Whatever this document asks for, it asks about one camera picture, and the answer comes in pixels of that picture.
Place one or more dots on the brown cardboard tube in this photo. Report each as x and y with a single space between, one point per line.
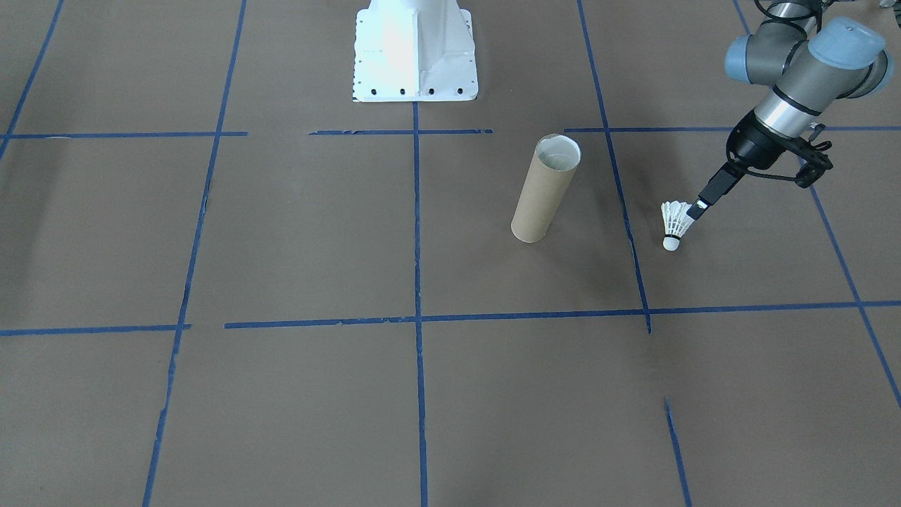
538 204

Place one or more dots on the white feather shuttlecock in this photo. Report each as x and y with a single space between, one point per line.
676 222

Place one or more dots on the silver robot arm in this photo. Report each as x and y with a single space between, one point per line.
795 77

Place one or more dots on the white robot pedestal with plate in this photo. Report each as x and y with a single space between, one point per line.
415 56

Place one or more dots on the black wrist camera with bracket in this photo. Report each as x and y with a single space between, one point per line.
813 165

